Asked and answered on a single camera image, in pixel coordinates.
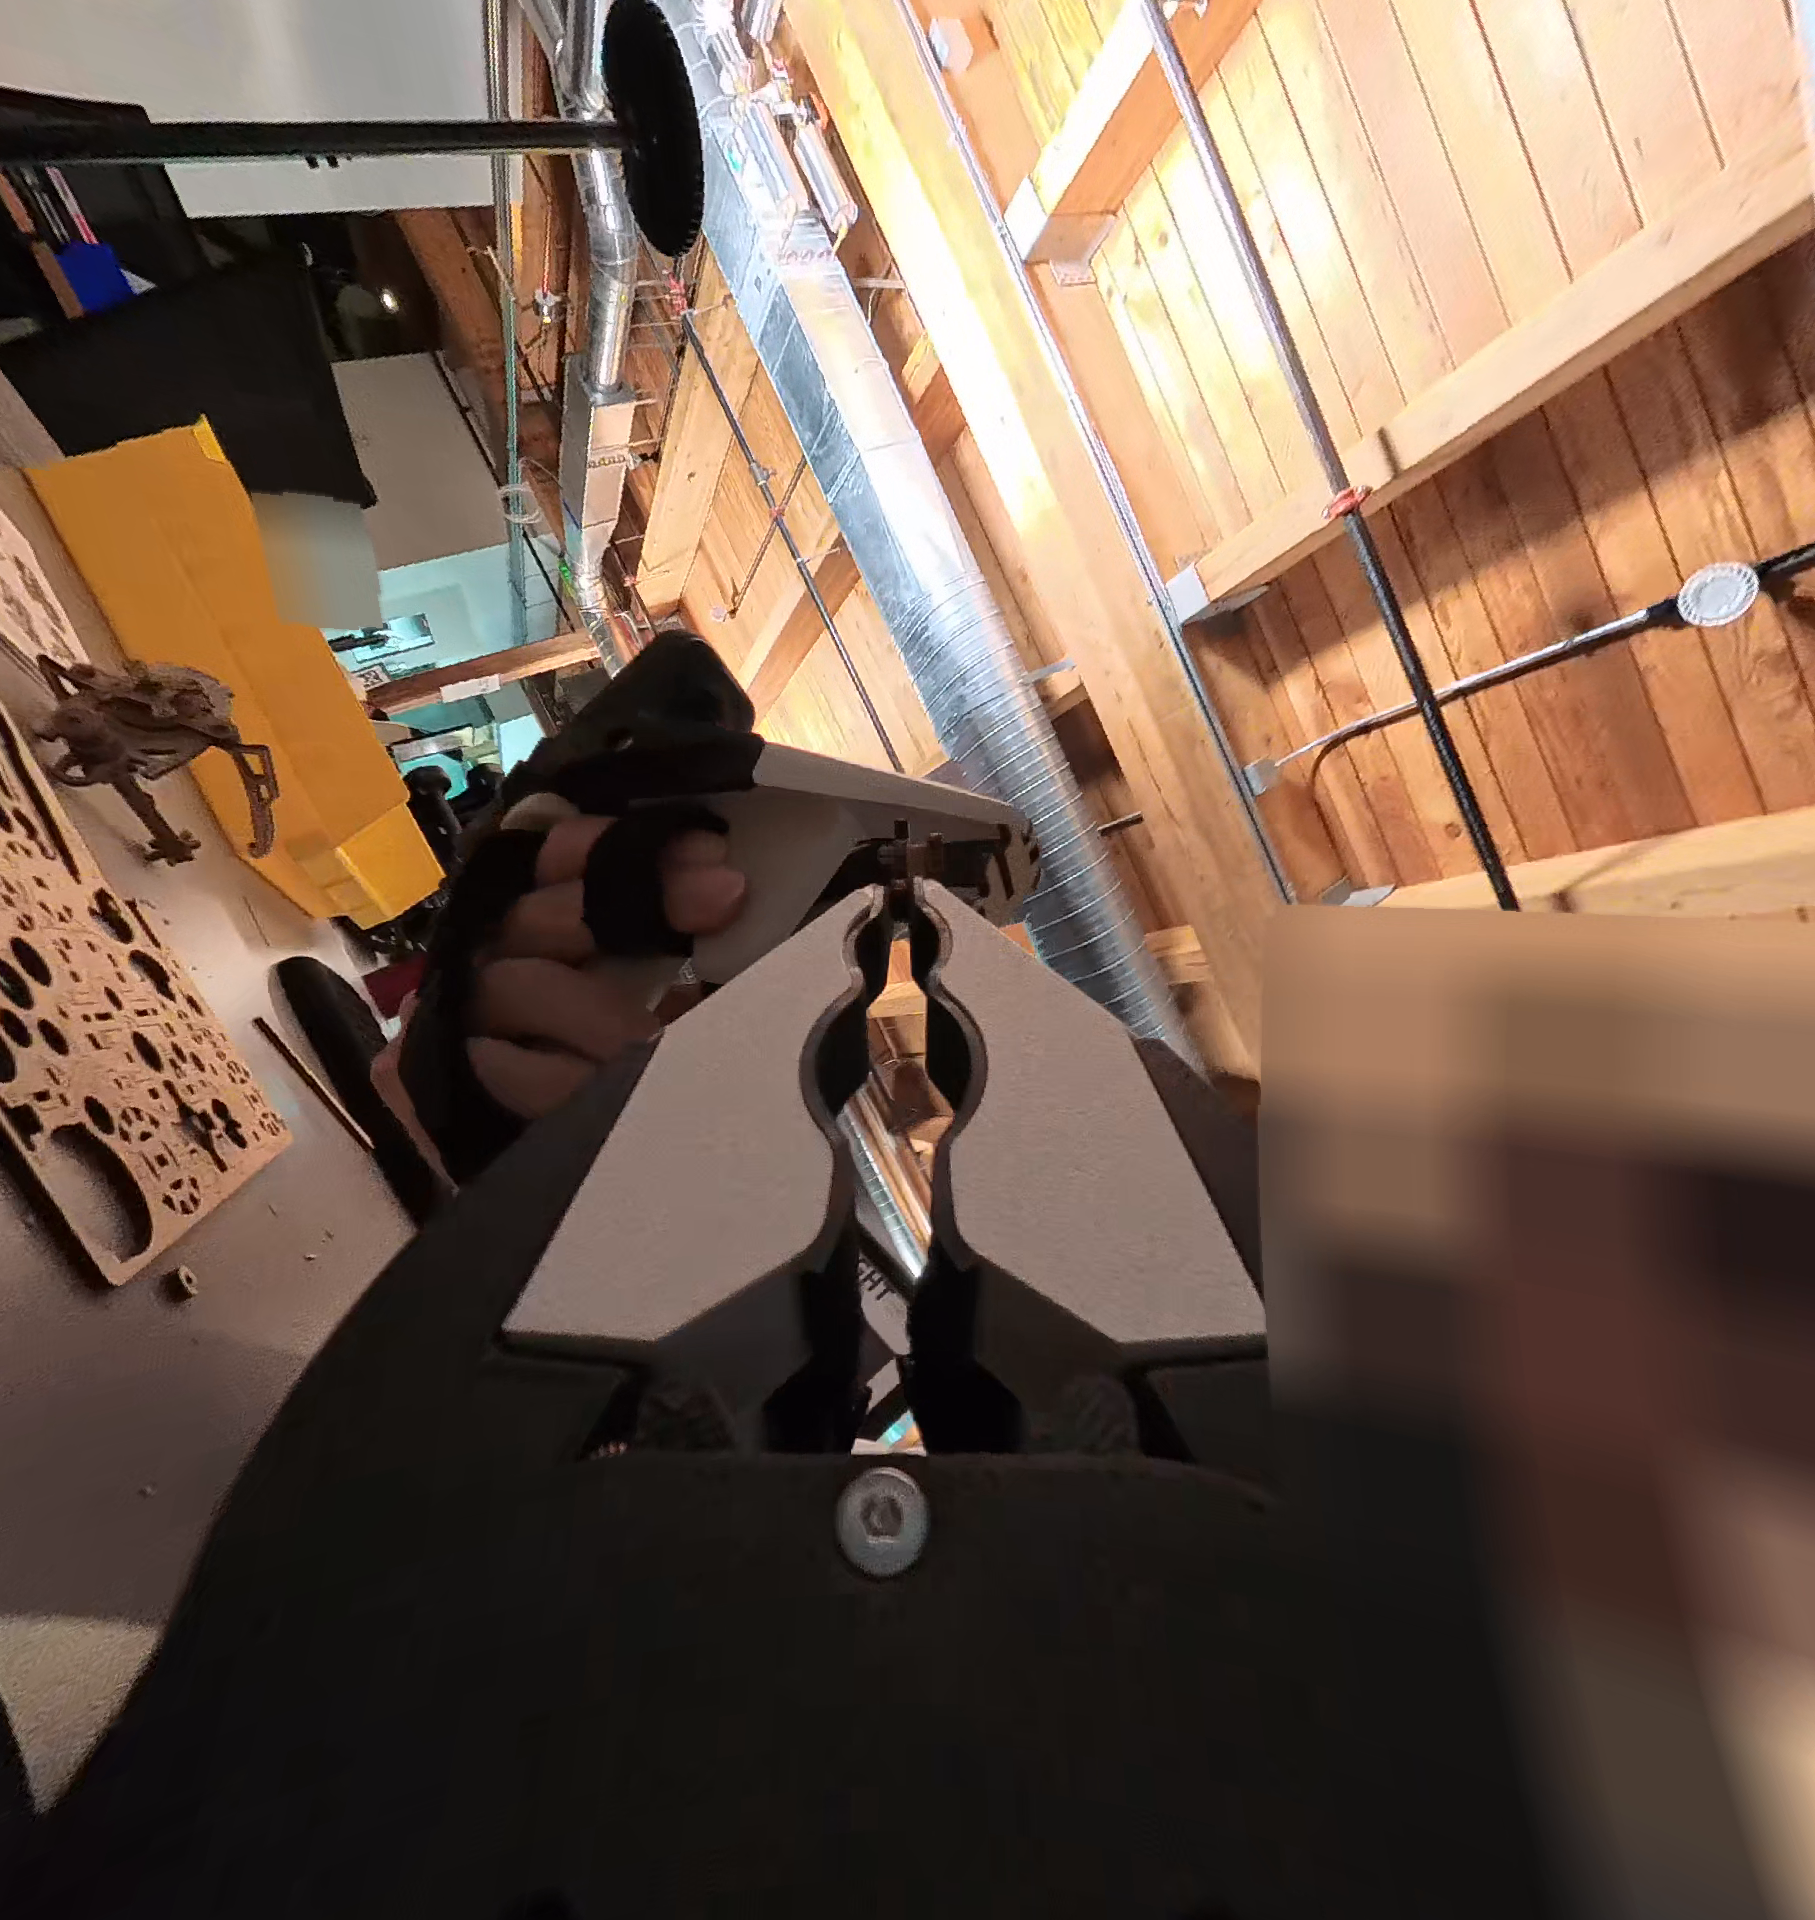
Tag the stacked yellow plastic bins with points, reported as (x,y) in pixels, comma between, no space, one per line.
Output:
(140,513)

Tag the person's right hand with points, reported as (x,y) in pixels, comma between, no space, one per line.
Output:
(563,1019)

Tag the ceiling pipe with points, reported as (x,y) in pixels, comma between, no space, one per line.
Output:
(1432,707)

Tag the black pole with round disc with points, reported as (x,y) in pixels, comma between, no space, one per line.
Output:
(653,133)

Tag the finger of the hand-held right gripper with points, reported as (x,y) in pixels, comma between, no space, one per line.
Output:
(796,878)
(879,797)

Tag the conduit with round junction box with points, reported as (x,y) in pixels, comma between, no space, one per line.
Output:
(1718,596)

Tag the thin dark stick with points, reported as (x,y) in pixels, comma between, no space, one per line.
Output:
(313,1085)

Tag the wooden animal model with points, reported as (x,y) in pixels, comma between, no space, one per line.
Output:
(140,712)

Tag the blue storage bin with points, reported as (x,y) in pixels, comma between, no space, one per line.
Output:
(92,279)

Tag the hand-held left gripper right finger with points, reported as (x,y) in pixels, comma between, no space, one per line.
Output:
(1117,1198)

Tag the thin silver duct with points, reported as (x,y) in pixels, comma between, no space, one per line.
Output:
(603,300)

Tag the dark screen panel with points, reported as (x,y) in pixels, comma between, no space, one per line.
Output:
(203,388)

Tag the wide silver ventilation duct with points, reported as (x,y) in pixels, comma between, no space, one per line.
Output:
(879,494)

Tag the black mesh pad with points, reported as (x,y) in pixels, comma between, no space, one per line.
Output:
(330,1038)

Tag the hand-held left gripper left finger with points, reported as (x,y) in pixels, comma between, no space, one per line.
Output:
(679,1198)

